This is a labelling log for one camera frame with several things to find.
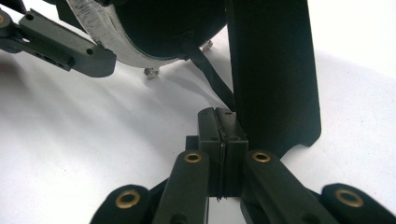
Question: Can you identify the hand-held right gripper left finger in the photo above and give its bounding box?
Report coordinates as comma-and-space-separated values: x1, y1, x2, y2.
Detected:
185, 106, 226, 198

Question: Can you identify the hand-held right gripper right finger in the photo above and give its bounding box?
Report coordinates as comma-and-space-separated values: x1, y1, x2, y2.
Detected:
216, 106, 249, 198

